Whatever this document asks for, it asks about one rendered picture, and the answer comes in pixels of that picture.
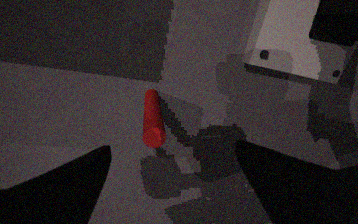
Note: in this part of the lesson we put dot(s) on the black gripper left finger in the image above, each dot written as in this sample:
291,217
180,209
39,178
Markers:
65,195

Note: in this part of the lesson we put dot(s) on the red peg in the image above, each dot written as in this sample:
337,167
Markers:
154,134

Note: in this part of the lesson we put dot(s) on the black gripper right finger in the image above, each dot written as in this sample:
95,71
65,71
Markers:
293,191

